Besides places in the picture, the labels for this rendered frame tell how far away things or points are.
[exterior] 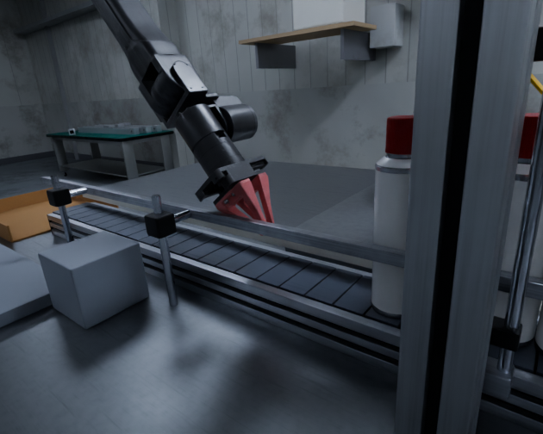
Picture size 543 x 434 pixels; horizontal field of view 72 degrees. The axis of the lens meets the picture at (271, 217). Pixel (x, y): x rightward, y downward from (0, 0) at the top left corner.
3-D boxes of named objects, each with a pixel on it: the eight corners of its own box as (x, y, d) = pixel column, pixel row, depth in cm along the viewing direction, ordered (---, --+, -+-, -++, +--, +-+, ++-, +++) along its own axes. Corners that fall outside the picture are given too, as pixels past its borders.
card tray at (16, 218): (119, 210, 101) (115, 195, 100) (11, 243, 82) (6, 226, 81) (67, 196, 119) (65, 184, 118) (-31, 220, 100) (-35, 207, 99)
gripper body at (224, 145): (271, 164, 55) (244, 125, 56) (223, 180, 47) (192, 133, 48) (247, 188, 59) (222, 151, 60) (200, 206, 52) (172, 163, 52)
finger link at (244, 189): (300, 211, 53) (264, 158, 54) (269, 227, 48) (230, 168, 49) (272, 232, 58) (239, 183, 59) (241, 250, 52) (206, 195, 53)
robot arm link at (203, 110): (165, 126, 55) (181, 99, 51) (200, 120, 60) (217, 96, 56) (190, 164, 54) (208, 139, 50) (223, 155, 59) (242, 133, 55)
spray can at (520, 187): (543, 332, 36) (589, 111, 29) (518, 356, 33) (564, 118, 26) (488, 309, 40) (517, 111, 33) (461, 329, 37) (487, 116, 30)
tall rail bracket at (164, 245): (210, 290, 57) (196, 186, 52) (171, 313, 52) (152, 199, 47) (196, 284, 59) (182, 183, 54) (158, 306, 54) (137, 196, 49)
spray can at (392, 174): (402, 325, 38) (415, 120, 31) (361, 306, 42) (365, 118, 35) (428, 306, 41) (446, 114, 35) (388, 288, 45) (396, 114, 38)
